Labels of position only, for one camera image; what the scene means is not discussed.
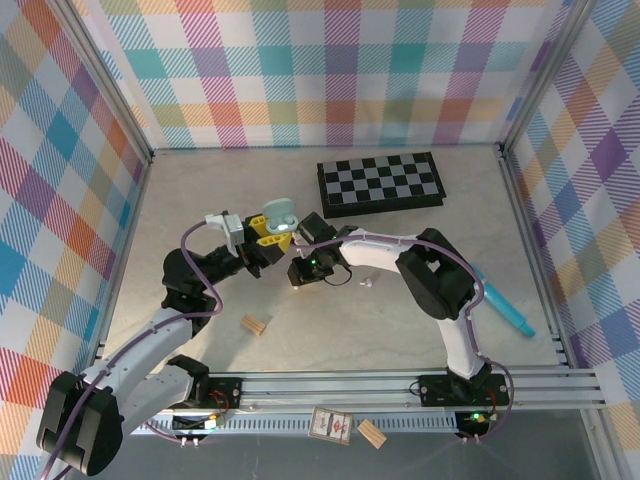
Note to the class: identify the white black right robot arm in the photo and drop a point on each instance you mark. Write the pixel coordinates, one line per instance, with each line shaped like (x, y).
(435, 275)

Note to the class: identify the mint green earbud charging case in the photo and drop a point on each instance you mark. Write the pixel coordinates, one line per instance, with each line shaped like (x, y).
(277, 207)

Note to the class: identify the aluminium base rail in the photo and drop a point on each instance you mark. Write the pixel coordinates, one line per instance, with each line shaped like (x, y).
(325, 390)

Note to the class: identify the aluminium side rail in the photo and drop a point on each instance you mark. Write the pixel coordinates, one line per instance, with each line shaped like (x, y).
(526, 225)
(138, 200)

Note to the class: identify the wooden block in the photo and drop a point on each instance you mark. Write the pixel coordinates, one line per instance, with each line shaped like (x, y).
(253, 325)
(372, 434)

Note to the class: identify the aluminium frame post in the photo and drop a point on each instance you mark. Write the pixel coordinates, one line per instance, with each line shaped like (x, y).
(107, 85)
(545, 75)

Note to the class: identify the playing card box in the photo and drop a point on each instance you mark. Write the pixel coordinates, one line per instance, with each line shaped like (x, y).
(331, 426)

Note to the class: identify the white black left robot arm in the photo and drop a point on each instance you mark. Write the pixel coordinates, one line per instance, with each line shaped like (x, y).
(145, 340)

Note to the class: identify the black grey chessboard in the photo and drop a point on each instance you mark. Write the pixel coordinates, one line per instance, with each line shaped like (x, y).
(380, 182)

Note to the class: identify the black power connector board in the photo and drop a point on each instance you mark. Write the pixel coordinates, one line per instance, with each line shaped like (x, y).
(475, 422)
(197, 425)

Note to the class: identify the teal blue marker pen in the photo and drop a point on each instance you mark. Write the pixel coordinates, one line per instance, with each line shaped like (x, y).
(505, 307)

